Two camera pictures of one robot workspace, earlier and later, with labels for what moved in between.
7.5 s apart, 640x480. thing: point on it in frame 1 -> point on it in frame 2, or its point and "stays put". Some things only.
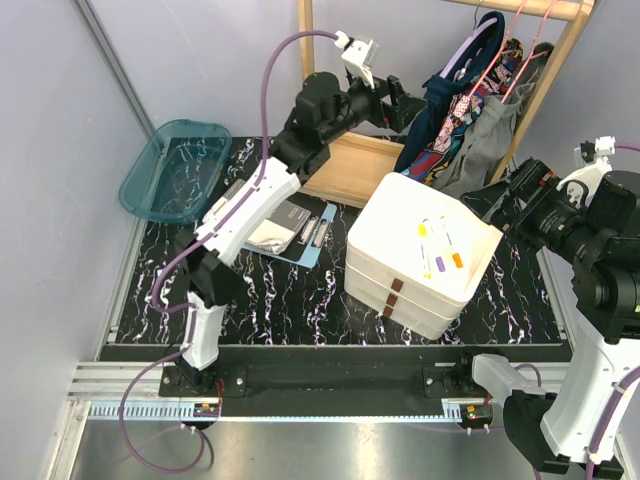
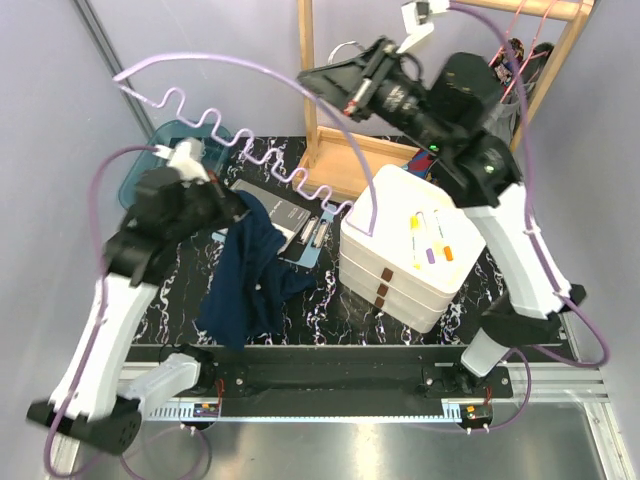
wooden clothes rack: x=356 y=169 stays put
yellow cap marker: x=424 y=234 -> x=414 y=224
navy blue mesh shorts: x=437 y=96 -> x=248 y=281
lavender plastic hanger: x=486 y=25 -> x=264 y=148
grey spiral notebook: x=280 y=228 stays put
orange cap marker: x=457 y=260 -> x=447 y=250
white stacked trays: x=414 y=251 stays put
